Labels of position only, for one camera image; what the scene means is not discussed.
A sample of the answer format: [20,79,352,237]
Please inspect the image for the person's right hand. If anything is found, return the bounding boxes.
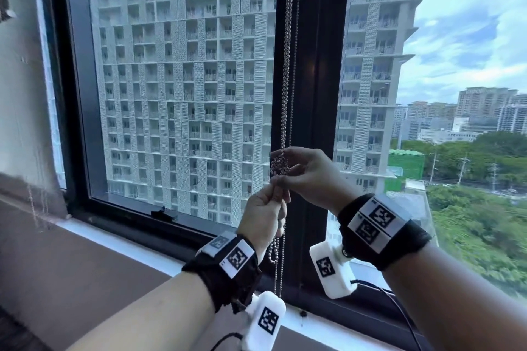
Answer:
[270,147,363,218]

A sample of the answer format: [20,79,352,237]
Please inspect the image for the person's left hand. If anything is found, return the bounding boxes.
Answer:
[237,185,292,259]

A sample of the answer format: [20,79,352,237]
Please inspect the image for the black left wristband with markers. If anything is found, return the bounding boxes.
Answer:
[182,231,262,314]

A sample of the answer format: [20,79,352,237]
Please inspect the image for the black wristband with markers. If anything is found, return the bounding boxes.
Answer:
[337,193,433,271]
[182,231,262,314]

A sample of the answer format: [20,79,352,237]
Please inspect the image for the black right wristband with markers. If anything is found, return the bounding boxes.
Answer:
[337,193,433,271]

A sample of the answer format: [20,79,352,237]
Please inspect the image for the green roofed building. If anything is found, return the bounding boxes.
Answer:
[385,149,426,193]

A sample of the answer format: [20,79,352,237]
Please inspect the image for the black window latch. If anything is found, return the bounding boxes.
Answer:
[150,206,178,223]

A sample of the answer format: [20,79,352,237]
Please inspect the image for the tall grey apartment building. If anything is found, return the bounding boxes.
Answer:
[84,0,425,228]

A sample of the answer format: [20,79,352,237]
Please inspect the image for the distant city buildings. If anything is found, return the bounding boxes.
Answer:
[391,86,527,144]

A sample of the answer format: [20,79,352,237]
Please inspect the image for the frosted window pane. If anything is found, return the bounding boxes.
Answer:
[0,0,69,216]

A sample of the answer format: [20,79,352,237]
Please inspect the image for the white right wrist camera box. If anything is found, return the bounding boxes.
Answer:
[309,241,358,300]

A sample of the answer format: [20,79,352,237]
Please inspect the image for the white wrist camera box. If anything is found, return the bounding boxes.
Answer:
[309,241,358,300]
[242,291,287,351]

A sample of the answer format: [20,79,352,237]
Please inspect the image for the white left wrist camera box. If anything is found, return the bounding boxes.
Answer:
[242,291,287,351]

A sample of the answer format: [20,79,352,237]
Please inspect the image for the black window frame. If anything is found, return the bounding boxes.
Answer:
[45,0,433,351]

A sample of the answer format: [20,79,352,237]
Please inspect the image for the black left camera cable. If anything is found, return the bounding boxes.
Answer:
[210,332,244,351]

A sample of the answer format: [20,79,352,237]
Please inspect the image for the black camera cable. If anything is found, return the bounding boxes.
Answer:
[350,279,425,351]
[210,332,244,351]

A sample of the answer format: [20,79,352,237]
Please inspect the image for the black right camera cable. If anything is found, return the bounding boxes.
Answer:
[350,279,425,351]

